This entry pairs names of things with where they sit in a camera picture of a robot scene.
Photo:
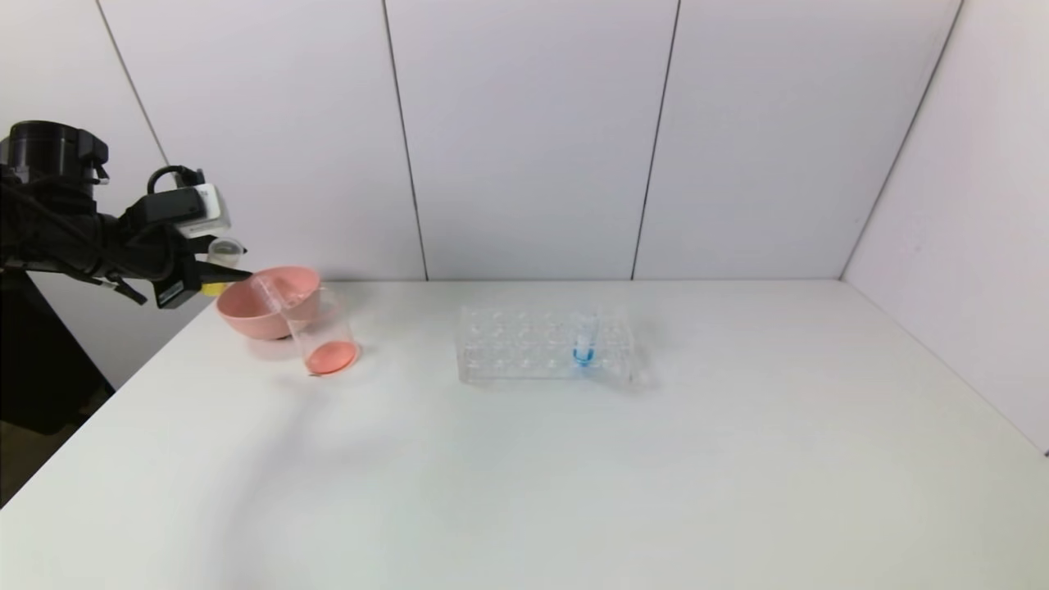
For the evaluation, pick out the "pink plastic bowl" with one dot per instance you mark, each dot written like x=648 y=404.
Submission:
x=246 y=315

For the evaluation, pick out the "test tube with blue pigment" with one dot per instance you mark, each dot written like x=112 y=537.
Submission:
x=583 y=354

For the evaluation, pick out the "clear glass beaker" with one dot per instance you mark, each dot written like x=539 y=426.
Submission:
x=328 y=352

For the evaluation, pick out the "black and orange left arm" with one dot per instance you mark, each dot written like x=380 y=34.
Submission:
x=45 y=221

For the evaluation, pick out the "test tube with yellow pigment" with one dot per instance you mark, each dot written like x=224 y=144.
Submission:
x=221 y=250

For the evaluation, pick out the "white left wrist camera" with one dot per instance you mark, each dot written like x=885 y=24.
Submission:
x=201 y=209

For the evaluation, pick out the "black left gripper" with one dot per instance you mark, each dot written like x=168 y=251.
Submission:
x=174 y=289

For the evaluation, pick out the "clear acrylic tube rack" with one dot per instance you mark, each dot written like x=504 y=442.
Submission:
x=508 y=352

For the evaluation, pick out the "test tube with red pigment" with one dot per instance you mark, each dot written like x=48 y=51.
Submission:
x=264 y=293

